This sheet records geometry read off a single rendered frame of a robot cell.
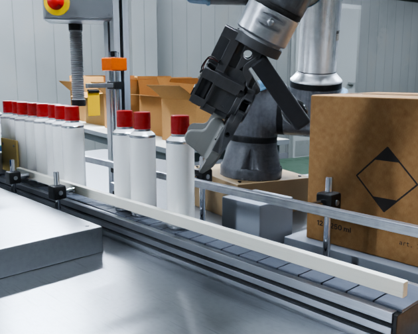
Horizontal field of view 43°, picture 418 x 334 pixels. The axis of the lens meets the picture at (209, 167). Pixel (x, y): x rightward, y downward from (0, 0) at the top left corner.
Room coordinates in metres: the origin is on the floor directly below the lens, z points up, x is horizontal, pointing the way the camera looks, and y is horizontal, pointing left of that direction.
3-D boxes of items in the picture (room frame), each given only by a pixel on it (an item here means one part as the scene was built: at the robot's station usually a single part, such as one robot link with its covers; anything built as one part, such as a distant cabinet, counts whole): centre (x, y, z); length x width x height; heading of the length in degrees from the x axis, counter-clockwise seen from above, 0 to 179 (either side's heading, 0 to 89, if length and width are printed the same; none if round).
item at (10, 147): (1.41, 0.54, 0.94); 0.10 x 0.01 x 0.09; 43
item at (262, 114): (1.26, -0.12, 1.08); 0.13 x 0.12 x 0.14; 75
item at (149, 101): (3.42, 0.25, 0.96); 0.53 x 0.45 x 0.37; 125
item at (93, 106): (1.19, 0.26, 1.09); 0.03 x 0.01 x 0.06; 133
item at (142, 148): (1.03, 0.13, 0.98); 0.05 x 0.05 x 0.20
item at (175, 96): (3.06, 0.07, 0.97); 0.51 x 0.42 x 0.37; 128
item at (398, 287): (0.98, 0.14, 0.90); 1.07 x 0.01 x 0.02; 43
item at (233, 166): (1.26, -0.10, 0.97); 0.15 x 0.15 x 0.10
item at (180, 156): (0.94, 0.05, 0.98); 0.05 x 0.05 x 0.20
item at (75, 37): (1.40, 0.35, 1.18); 0.04 x 0.04 x 0.21
